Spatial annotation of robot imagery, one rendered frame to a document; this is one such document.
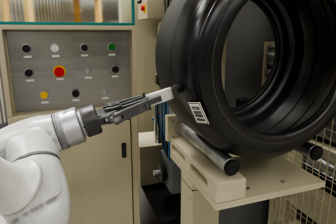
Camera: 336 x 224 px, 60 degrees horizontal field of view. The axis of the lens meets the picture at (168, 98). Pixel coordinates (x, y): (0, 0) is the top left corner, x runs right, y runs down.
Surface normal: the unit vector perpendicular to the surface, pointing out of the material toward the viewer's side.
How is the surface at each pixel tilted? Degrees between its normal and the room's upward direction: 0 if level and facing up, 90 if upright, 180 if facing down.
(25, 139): 38
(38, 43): 90
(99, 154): 90
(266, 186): 0
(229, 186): 90
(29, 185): 55
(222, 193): 90
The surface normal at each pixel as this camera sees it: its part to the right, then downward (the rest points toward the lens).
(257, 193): 0.00, -0.97
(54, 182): 0.84, -0.52
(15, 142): -0.11, -0.54
